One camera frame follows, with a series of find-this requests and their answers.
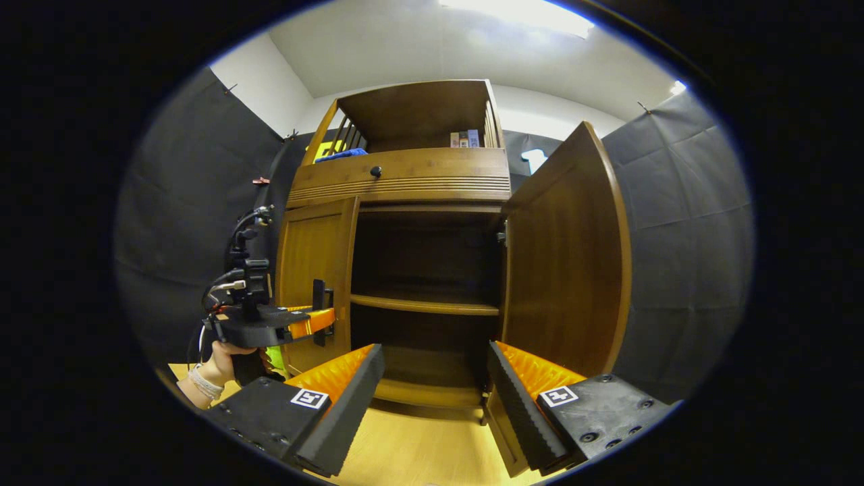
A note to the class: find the wooden shoe cabinet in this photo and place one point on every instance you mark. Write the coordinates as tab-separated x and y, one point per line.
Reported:
405	192

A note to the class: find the green frog plush toy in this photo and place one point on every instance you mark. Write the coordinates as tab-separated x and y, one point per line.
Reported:
275	361

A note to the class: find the wooden inner shelf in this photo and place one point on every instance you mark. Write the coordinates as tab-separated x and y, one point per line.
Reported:
425	305

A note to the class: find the metal door hinge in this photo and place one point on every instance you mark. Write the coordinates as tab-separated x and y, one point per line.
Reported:
501	237

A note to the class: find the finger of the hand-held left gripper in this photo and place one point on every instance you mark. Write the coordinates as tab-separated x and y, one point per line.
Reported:
297	309
312	322

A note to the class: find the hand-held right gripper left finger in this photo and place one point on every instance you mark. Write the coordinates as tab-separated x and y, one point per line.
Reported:
347	412

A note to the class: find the wooden drawer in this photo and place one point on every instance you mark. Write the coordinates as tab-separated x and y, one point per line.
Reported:
432	169

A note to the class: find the small ceiling light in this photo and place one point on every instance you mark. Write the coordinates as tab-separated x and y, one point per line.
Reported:
678	87

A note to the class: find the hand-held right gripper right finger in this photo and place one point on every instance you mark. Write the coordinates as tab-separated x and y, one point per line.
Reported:
520	412

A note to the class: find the blue folded cloth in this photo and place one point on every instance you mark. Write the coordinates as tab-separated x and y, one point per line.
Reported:
341	155

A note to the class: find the wooden shoe cabinet door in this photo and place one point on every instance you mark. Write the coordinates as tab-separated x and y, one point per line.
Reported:
310	250
567	256

